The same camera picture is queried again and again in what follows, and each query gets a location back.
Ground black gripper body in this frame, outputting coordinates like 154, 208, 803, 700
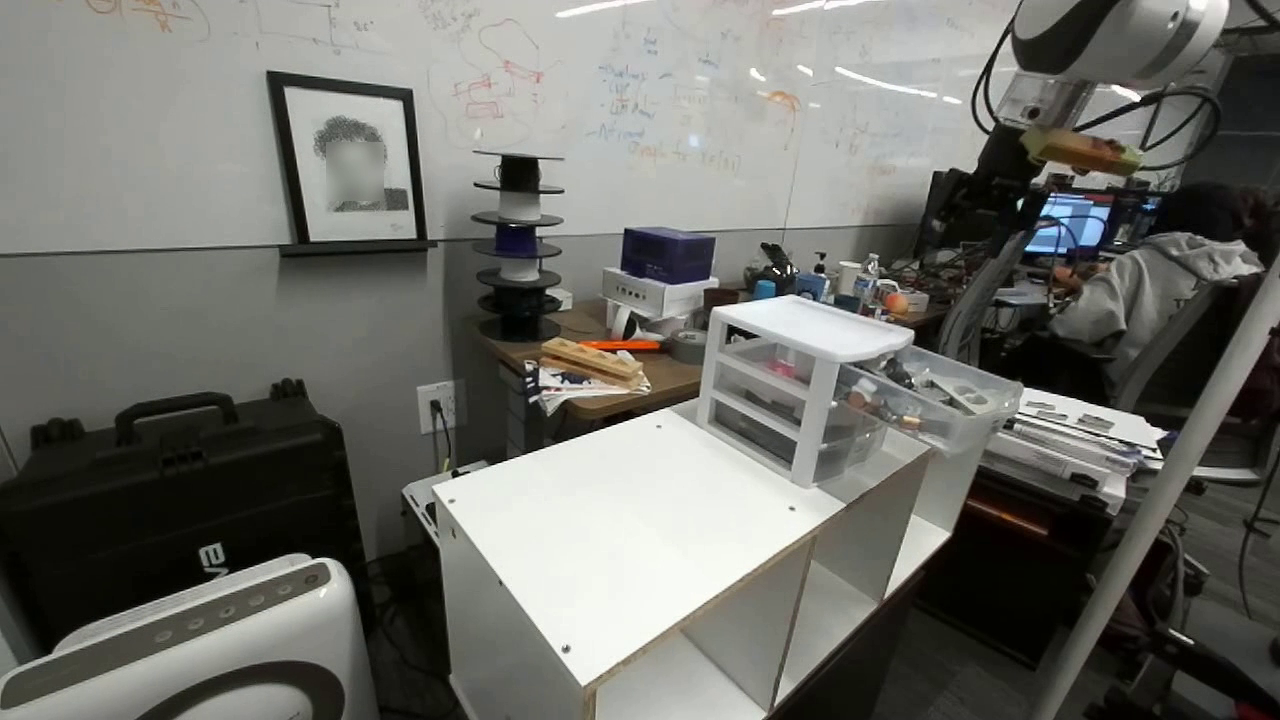
971, 129, 1052, 228

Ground clear drawer with clutter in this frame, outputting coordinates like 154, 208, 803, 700
833, 339, 1029, 464

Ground clear plastic drawer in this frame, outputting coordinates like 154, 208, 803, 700
708, 403, 912, 489
708, 377, 922, 458

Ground lit computer monitor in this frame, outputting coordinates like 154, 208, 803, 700
1025, 187, 1120, 262

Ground seated person in grey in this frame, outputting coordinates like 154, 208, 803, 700
1052, 181, 1268, 403

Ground pile of small dark items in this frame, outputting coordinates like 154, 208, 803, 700
864, 357, 1000, 419

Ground stack of white papers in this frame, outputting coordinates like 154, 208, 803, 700
978, 386, 1170, 517

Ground purple box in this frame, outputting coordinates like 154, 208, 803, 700
621, 224, 718, 288

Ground white slanted pole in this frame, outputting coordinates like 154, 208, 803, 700
1025, 253, 1280, 720

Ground white cardboard box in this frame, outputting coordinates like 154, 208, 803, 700
599, 263, 725, 339

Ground brown wooden desk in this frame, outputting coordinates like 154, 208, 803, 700
474, 303, 712, 434

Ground orange utility knife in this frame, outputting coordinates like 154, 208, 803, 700
582, 334, 668, 362

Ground loose printed papers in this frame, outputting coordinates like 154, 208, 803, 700
526, 357, 655, 419

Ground stack of filament spools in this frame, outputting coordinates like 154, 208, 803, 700
469, 150, 571, 346

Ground white shelf cabinet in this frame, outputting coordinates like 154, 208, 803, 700
400, 374, 1004, 720

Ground black framed portrait picture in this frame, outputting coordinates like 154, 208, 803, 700
269, 68, 439, 262

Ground black hard carrying case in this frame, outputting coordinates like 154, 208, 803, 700
0, 377, 368, 658

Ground white air purifier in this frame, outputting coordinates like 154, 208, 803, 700
0, 552, 383, 720

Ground yellow taped wrist camera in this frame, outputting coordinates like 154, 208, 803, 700
1032, 126, 1148, 181

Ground grey curved hose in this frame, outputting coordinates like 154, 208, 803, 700
936, 232, 1032, 364

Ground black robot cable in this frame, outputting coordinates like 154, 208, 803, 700
969, 13, 1228, 177

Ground white plastic drawer unit frame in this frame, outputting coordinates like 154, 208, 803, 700
697, 293, 936, 494

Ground wall whiteboard with writing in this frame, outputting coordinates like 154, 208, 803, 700
0, 0, 1015, 258

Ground white wall outlet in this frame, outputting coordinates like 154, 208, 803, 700
414, 377, 460, 436

